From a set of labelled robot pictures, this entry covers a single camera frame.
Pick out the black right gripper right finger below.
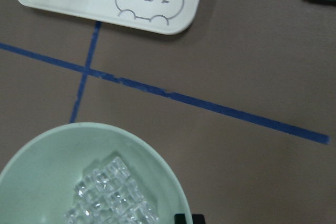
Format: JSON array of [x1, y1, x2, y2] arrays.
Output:
[[192, 214, 206, 224]]

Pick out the light green bowl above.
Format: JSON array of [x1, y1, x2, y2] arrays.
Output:
[[1, 123, 192, 223]]

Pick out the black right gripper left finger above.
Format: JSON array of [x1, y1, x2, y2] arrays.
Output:
[[174, 213, 188, 224]]

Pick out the clear ice cubes in bowl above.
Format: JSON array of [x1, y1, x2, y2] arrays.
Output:
[[64, 156, 159, 223]]

